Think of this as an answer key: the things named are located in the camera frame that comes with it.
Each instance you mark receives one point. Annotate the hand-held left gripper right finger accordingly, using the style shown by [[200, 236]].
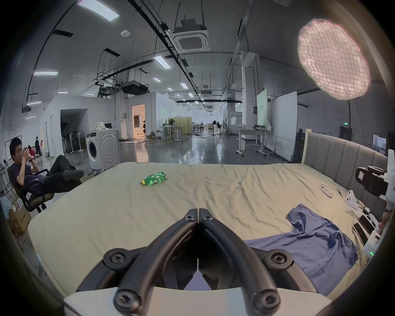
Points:
[[225, 237]]

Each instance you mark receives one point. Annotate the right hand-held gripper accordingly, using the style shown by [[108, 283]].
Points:
[[390, 179]]

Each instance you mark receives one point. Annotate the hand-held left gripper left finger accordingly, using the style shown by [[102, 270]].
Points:
[[172, 237]]

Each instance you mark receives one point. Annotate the person's right hand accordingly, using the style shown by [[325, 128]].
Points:
[[386, 220]]

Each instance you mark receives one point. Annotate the white hand controller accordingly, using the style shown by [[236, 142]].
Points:
[[350, 199]]

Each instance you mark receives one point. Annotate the black phone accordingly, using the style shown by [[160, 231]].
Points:
[[368, 222], [360, 232]]

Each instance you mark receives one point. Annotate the bed with beige sheet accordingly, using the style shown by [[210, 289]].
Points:
[[191, 194]]

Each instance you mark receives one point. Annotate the grey padded headboard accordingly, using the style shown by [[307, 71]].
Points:
[[333, 154]]

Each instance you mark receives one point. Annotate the green plastic bottle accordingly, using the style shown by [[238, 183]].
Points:
[[154, 178]]

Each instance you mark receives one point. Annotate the blue shirt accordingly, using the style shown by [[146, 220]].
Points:
[[311, 250]]

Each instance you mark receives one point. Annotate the white table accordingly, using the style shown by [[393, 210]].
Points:
[[254, 131], [176, 132]]

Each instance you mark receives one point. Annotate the white washing machine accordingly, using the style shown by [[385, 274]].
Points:
[[103, 151]]

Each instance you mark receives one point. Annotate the round studio lamp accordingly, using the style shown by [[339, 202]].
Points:
[[334, 58]]

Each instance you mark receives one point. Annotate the group of standing fans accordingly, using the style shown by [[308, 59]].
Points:
[[74, 142]]

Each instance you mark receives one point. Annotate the black office chair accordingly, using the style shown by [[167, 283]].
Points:
[[34, 202]]

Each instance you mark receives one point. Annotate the cardboard carton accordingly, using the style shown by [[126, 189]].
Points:
[[20, 219]]

